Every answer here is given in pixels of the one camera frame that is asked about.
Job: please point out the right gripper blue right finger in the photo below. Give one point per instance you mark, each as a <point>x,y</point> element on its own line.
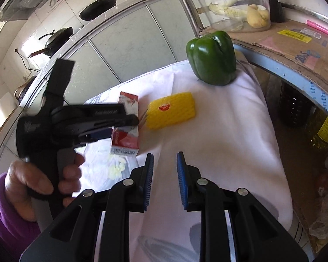
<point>187,178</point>

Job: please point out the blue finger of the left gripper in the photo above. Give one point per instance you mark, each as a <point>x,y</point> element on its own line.
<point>91,137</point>
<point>107,115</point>

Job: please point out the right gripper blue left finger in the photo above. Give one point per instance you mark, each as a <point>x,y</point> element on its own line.
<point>141,188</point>

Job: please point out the red white carton box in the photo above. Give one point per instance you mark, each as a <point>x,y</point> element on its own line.
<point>125,140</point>

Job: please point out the yellow foam fruit net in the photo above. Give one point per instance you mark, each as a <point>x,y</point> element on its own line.
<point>170,110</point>

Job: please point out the purple sleeve forearm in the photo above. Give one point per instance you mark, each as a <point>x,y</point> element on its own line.
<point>16,234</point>

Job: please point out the person's left hand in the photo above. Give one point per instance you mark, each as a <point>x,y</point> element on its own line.
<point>21,176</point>

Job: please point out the black gold rice cooker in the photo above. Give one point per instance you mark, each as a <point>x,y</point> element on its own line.
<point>22,90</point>

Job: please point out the white floral tablecloth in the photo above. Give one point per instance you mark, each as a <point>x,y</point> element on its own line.
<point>231,140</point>

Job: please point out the black wok with lid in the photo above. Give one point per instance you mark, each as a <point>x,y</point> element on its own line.
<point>55,42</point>

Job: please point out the green bell pepper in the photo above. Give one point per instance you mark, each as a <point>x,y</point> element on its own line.
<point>212,58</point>

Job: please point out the metal shelf pole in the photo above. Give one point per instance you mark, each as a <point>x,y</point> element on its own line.
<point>193,16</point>

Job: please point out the yellow oil bottle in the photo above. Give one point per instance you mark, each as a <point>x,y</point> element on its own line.
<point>318,130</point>

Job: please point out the white cabbage stalk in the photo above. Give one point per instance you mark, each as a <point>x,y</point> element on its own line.
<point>227,9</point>

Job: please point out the clear plastic container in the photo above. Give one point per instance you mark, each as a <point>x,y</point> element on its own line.
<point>227,24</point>

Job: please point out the yellow ginger root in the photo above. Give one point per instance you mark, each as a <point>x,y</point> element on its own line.
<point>258,16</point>

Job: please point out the brown cardboard sheet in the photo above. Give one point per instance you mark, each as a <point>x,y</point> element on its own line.
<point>308,56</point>

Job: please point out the black blender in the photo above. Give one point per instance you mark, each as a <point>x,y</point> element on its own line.
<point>276,11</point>

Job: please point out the black frying pan wooden handle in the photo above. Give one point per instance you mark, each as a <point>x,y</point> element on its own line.
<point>96,8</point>

